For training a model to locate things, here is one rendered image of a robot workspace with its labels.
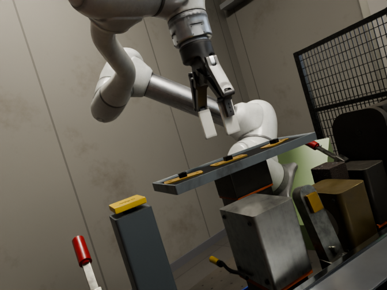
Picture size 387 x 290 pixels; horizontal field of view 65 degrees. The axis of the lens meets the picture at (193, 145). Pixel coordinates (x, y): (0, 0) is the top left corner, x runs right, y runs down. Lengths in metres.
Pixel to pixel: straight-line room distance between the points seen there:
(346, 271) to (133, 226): 0.34
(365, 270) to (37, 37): 2.74
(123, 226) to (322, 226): 0.33
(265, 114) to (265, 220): 0.88
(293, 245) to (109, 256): 2.40
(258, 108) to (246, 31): 2.93
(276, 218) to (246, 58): 3.77
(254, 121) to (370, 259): 0.84
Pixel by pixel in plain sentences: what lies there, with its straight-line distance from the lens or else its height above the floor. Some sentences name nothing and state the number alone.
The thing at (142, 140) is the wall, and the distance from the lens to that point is 2.97.
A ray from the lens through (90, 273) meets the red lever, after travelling 0.52.
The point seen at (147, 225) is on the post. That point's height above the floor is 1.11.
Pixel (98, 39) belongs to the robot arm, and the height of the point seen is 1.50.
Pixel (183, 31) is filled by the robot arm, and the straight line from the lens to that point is 0.68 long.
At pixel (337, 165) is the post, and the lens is 0.68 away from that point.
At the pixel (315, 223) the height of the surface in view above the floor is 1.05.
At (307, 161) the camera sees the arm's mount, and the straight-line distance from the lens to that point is 1.32.
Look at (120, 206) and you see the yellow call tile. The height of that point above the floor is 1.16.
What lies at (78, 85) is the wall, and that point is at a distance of 2.84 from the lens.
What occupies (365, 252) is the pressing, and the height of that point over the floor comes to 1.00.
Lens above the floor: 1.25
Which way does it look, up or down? 3 degrees down
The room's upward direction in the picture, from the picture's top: 17 degrees counter-clockwise
